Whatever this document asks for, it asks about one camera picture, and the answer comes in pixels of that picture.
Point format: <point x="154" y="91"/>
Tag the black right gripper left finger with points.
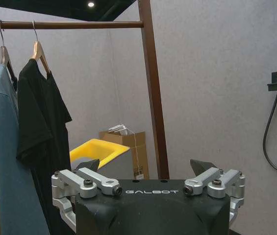
<point x="84" y="180"/>

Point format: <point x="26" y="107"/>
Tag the yellow and grey bin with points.
<point x="104" y="153"/>

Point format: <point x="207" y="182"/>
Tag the blue-grey shirt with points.
<point x="10" y="159"/>

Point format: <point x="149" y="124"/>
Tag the brown cardboard box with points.
<point x="135" y="147"/>

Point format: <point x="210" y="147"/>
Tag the round ceiling light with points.
<point x="91" y="4"/>

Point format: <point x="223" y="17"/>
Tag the black t-shirt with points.
<point x="43" y="127"/>

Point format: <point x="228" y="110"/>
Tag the brown wooden clothes rack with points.
<point x="153" y="80"/>

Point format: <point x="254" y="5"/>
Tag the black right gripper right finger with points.
<point x="216" y="180"/>

